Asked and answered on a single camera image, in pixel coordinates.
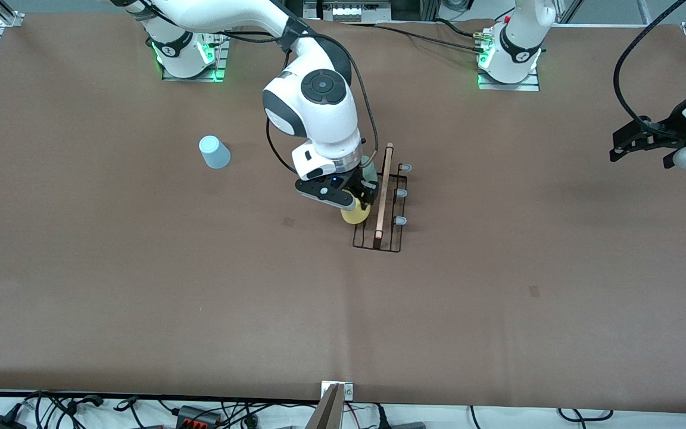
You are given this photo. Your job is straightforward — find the black wire cup holder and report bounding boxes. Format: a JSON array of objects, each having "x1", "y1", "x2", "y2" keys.
[{"x1": 352, "y1": 143, "x2": 413, "y2": 253}]

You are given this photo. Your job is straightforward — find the yellow plastic cup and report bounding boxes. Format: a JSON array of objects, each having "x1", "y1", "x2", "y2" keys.
[{"x1": 341, "y1": 200, "x2": 372, "y2": 225}]

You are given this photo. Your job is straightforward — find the light blue plastic cup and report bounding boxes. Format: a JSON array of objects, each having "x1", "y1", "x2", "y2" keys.
[{"x1": 199, "y1": 135, "x2": 232, "y2": 170}]

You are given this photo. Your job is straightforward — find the brown paper table cover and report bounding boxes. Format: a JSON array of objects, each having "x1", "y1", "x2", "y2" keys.
[{"x1": 0, "y1": 12, "x2": 686, "y2": 413}]

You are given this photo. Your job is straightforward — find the black orange connector block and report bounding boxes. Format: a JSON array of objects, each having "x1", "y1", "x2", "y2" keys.
[{"x1": 176, "y1": 405, "x2": 223, "y2": 427}]

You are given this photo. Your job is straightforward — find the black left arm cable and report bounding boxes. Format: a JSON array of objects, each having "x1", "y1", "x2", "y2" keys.
[{"x1": 613, "y1": 0, "x2": 686, "y2": 136}]

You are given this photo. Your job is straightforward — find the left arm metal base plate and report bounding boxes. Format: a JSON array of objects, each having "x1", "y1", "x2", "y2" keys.
[{"x1": 478, "y1": 33, "x2": 541, "y2": 92}]

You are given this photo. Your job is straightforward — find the black braided base cable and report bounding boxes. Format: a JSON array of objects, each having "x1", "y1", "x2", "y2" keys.
[{"x1": 343, "y1": 18, "x2": 488, "y2": 54}]

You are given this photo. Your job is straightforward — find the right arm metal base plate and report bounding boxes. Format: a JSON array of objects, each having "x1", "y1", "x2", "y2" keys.
[{"x1": 161, "y1": 17, "x2": 229, "y2": 82}]

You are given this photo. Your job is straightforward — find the small metal table bracket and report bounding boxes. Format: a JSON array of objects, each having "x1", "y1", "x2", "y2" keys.
[{"x1": 321, "y1": 381, "x2": 354, "y2": 400}]

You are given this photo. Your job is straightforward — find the grey aluminium camera post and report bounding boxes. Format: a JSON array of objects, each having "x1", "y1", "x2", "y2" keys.
[{"x1": 304, "y1": 383, "x2": 345, "y2": 429}]

